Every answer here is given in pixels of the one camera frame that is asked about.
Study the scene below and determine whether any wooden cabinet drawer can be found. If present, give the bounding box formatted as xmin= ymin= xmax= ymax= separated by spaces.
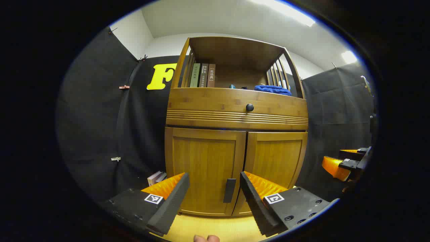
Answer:
xmin=166 ymin=87 xmax=309 ymax=130

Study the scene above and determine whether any green book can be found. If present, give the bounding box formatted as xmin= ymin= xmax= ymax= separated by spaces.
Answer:
xmin=190 ymin=63 xmax=201 ymax=88

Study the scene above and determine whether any wooden double-door shoe cabinet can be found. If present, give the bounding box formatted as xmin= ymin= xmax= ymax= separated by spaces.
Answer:
xmin=164 ymin=36 xmax=309 ymax=217

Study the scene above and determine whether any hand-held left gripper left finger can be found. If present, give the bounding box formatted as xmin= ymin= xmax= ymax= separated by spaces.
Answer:
xmin=101 ymin=172 xmax=190 ymax=237

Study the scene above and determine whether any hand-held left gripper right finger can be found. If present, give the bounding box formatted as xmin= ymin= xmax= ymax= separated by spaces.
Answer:
xmin=240 ymin=171 xmax=340 ymax=237

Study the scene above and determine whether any wooden cabinet door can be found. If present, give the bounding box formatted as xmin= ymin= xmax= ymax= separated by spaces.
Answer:
xmin=165 ymin=127 xmax=247 ymax=216
xmin=232 ymin=132 xmax=308 ymax=216

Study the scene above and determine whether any reddish brown book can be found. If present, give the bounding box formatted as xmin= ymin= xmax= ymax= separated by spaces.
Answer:
xmin=207 ymin=64 xmax=216 ymax=88

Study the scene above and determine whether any blue towel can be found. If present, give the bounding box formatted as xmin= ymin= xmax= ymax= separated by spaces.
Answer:
xmin=254 ymin=85 xmax=292 ymax=96

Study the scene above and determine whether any dark brown book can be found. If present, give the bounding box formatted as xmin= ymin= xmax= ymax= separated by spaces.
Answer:
xmin=199 ymin=64 xmax=209 ymax=88

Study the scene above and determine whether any ceiling light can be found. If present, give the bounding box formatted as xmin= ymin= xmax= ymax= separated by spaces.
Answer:
xmin=341 ymin=50 xmax=357 ymax=64

